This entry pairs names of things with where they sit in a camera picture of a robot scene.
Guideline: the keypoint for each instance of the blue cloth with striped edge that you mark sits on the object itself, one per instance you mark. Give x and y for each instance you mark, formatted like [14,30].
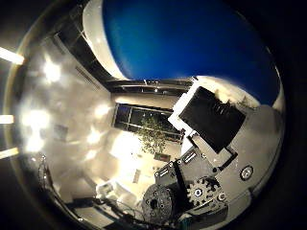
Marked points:
[192,41]

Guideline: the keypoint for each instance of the green potted plant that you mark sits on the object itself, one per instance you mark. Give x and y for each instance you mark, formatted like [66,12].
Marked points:
[154,134]

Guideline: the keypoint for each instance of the dark framed window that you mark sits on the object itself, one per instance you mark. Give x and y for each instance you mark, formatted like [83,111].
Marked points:
[131,116]

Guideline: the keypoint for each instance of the ceiling light strip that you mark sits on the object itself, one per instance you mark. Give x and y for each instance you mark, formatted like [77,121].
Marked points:
[8,153]
[6,119]
[11,56]

